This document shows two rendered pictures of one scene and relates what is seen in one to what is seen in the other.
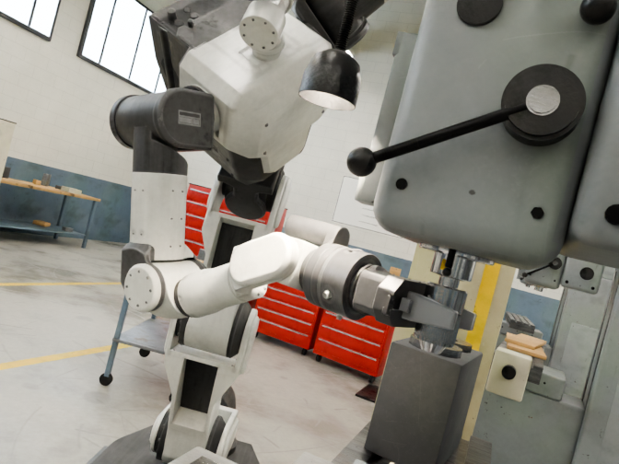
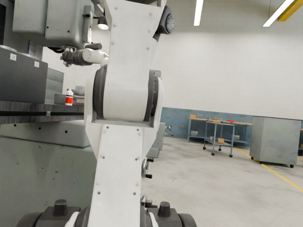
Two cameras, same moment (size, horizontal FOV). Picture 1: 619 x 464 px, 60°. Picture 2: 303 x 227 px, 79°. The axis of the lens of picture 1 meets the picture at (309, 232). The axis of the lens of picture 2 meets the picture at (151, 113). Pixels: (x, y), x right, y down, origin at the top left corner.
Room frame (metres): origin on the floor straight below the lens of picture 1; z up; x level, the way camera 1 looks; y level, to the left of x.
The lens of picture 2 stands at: (1.80, 0.15, 0.97)
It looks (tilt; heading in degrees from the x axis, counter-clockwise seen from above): 1 degrees down; 169
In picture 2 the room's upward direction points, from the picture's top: 6 degrees clockwise
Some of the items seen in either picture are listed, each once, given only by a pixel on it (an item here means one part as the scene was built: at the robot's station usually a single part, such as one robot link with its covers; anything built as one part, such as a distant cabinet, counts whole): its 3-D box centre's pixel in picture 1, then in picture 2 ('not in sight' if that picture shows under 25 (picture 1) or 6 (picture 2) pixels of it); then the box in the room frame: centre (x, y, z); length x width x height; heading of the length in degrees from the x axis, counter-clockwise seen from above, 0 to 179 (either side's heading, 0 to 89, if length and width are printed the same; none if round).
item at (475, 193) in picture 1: (496, 117); (71, 20); (0.61, -0.17, 1.47); 0.21 x 0.19 x 0.32; 159
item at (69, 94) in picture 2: not in sight; (69, 96); (0.58, -0.15, 1.01); 0.04 x 0.04 x 0.11
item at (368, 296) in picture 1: (375, 293); (78, 58); (0.67, -0.10, 1.23); 0.13 x 0.12 x 0.10; 140
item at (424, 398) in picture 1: (428, 393); (13, 76); (0.96, -0.28, 1.06); 0.22 x 0.12 x 0.20; 153
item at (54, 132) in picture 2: not in sight; (61, 128); (0.61, -0.17, 0.82); 0.50 x 0.35 x 0.12; 69
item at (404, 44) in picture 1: (394, 121); (88, 24); (0.65, -0.07, 1.45); 0.04 x 0.04 x 0.21; 69
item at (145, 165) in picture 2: not in sight; (139, 166); (0.79, 0.30, 0.66); 0.16 x 0.12 x 0.12; 69
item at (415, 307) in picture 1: (427, 312); not in sight; (0.59, -0.15, 1.24); 0.06 x 0.02 x 0.03; 50
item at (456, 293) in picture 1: (446, 290); not in sight; (0.61, -0.17, 1.26); 0.05 x 0.05 x 0.01
